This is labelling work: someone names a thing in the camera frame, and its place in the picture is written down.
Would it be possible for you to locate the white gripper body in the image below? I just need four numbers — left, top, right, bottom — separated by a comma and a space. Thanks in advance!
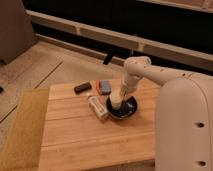
120, 74, 140, 97

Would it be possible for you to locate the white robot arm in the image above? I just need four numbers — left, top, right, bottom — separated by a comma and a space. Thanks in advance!
121, 56, 213, 171

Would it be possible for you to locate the black ceramic bowl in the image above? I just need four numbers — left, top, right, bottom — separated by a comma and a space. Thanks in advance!
106, 96, 138, 119

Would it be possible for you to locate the orange and blue sponge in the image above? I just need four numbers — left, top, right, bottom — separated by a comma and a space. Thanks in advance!
96, 80, 111, 95

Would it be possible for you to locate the white rectangular packet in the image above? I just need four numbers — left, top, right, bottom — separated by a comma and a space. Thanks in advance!
88, 96, 109, 120

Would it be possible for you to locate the black rectangular bar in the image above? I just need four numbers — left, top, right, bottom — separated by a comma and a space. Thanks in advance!
74, 82, 92, 94

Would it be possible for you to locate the wooden table board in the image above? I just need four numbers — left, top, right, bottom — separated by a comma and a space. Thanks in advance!
39, 79, 159, 171

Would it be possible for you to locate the grey cabinet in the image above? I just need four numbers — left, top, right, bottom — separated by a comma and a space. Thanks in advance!
0, 0, 37, 64

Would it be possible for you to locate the yellow cloth mat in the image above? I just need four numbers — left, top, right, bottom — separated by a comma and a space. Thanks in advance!
0, 89, 49, 171

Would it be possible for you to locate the black bracket on rail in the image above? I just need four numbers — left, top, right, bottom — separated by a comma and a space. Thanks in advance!
103, 54, 113, 65

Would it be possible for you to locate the white window frame rail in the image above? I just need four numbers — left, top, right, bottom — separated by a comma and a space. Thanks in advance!
27, 10, 213, 71

